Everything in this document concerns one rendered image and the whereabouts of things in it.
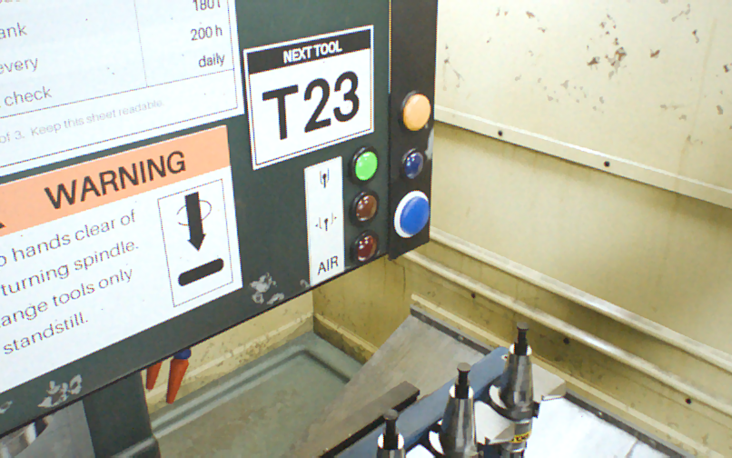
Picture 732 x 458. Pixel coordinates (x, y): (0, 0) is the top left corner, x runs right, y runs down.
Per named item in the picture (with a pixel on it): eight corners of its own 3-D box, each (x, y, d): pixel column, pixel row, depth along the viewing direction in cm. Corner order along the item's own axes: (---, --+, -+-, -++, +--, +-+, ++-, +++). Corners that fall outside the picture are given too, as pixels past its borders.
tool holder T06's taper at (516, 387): (512, 378, 92) (517, 334, 89) (540, 394, 89) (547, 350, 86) (489, 393, 89) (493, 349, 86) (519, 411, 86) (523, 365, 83)
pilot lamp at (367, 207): (380, 218, 51) (380, 190, 50) (357, 228, 50) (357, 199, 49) (373, 216, 52) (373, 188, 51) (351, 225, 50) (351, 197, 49)
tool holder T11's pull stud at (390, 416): (392, 433, 74) (392, 406, 72) (402, 443, 72) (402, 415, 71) (379, 440, 73) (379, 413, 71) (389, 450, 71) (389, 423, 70)
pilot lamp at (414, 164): (426, 175, 53) (427, 148, 52) (405, 184, 52) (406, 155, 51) (420, 174, 54) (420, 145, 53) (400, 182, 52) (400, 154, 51)
